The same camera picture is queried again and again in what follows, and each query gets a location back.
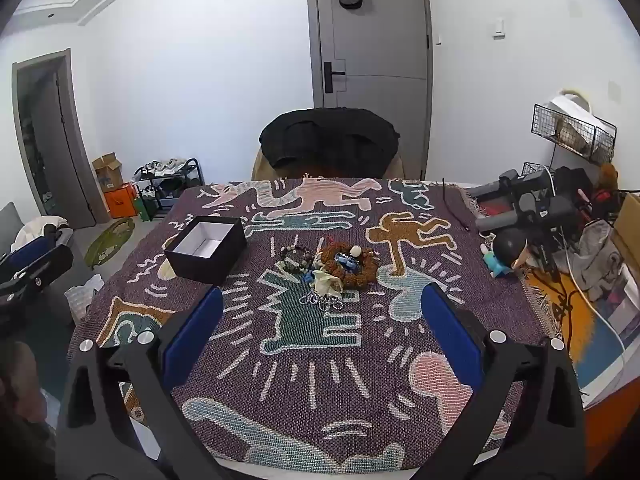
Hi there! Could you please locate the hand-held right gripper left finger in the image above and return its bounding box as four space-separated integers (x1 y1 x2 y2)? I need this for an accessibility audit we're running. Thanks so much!
55 286 224 480

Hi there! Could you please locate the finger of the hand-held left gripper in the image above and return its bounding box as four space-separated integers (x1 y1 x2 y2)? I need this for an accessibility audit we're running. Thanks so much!
0 246 74 308
7 234 61 266

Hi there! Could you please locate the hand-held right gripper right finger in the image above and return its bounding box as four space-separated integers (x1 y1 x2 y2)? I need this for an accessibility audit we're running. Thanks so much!
420 282 586 480

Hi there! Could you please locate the black jewelry box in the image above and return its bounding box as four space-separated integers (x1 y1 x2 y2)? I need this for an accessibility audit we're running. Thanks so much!
164 216 248 286

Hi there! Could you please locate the dark bead bracelet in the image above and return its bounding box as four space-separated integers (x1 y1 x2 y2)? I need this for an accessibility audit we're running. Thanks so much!
280 244 313 273

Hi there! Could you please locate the silver chain necklace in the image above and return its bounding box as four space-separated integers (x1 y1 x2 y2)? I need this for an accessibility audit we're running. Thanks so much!
300 292 346 311

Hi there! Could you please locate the cream cloth pouch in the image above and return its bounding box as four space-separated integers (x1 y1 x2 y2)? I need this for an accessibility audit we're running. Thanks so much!
310 270 346 296

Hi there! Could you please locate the brown bead necklace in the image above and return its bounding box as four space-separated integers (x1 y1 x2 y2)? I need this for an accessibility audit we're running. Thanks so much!
317 242 378 291

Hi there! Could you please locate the person's left forearm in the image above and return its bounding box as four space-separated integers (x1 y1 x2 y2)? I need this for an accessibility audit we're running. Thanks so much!
0 342 51 426

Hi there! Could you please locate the white cloth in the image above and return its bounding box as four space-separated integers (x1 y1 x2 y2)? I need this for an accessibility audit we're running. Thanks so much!
12 216 71 251

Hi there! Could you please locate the grey sofa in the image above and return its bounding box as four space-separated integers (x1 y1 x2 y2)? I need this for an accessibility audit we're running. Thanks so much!
0 202 76 281

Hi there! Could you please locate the clear plastic bag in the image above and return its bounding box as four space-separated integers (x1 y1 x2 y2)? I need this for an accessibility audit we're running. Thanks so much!
64 274 105 326

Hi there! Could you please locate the green oval board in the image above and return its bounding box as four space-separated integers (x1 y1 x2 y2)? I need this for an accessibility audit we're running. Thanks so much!
84 216 136 267

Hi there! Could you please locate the grey interior door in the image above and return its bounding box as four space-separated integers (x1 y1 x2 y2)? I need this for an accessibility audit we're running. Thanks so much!
12 50 97 231

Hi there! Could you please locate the black-haired toy figurine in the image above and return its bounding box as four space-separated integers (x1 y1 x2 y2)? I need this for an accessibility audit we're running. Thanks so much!
481 234 531 278

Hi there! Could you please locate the orange box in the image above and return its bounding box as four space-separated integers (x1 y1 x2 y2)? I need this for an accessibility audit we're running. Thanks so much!
104 183 140 219

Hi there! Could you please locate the printed woven blanket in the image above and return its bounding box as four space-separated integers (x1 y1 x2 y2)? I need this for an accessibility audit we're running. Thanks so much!
67 176 566 466

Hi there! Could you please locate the open cardboard box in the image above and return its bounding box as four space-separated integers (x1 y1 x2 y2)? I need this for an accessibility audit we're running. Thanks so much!
91 152 124 192

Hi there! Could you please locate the green bag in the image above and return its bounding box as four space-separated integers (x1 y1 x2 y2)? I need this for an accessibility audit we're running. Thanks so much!
134 195 157 222

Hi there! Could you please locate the orange fringed cloth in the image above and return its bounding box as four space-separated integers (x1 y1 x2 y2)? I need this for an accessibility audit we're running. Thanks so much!
522 265 640 461

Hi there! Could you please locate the black shoe rack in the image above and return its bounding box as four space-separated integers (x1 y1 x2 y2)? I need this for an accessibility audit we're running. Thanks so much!
132 158 205 211

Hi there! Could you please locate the grey cloth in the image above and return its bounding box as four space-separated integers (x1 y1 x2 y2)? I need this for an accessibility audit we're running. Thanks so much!
570 220 626 301

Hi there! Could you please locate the blue white printed board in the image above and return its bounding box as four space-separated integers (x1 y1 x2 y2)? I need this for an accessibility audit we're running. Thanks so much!
580 260 640 406

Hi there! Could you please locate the brown cardboard box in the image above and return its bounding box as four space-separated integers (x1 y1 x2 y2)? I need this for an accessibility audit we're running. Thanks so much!
612 192 640 271

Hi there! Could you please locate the brown plush toy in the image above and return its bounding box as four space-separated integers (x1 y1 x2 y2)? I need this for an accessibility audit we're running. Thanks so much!
597 162 621 196

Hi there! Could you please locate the black jacket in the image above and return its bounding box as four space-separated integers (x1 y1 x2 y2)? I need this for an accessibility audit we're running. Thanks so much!
258 107 401 179

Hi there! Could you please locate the white paper bag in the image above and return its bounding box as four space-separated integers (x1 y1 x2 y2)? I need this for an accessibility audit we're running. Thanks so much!
545 89 601 131

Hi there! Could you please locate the grey entrance door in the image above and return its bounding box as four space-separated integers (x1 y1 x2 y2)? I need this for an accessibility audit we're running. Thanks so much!
306 0 433 181

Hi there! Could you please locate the black cable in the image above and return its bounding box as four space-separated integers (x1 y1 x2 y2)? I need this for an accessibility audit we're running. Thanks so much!
440 177 471 232

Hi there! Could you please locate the white cable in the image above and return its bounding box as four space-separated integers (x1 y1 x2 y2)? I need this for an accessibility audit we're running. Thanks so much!
545 165 626 361

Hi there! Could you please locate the black grey-handled device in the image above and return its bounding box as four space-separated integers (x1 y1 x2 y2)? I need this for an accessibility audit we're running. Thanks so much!
475 195 581 271
467 169 553 211

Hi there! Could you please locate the black wire basket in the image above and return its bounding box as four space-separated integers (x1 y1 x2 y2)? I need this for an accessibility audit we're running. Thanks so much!
531 104 617 163

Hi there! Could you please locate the black door handle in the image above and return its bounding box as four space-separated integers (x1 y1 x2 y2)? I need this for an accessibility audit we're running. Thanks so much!
324 61 347 94

